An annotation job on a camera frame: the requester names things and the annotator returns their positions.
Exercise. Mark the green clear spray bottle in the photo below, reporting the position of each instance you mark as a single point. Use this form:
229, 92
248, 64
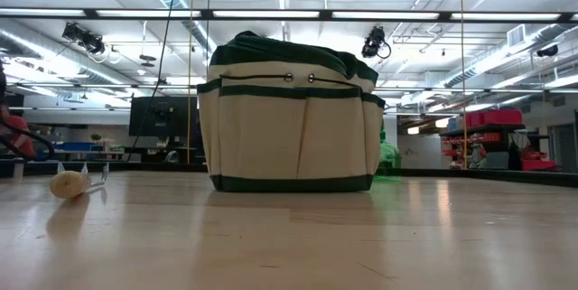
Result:
388, 156

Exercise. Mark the white ceiling air vent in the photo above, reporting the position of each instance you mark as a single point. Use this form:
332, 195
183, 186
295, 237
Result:
516, 35

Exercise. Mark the black ceiling device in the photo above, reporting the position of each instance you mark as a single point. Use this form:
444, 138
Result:
547, 51

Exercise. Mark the blue storage bin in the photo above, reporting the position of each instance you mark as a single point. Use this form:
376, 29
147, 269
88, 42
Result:
74, 146

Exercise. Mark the black shelf with red bins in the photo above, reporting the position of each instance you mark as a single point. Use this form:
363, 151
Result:
492, 118

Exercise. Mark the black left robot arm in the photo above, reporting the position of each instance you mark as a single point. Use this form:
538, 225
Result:
2, 82

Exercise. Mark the black frame crossbar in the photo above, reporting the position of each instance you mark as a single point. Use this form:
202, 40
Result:
205, 14

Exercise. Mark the small white post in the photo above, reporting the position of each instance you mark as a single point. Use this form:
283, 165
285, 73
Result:
18, 170

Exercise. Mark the black computer monitor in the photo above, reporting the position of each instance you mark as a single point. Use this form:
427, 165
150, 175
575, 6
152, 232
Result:
162, 116

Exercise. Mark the person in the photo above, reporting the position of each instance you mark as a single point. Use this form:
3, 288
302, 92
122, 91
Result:
25, 144

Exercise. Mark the silver ventilation duct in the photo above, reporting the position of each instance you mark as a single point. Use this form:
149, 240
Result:
496, 62
45, 53

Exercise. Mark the cream and green gardening bag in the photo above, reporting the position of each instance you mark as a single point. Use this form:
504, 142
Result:
271, 136

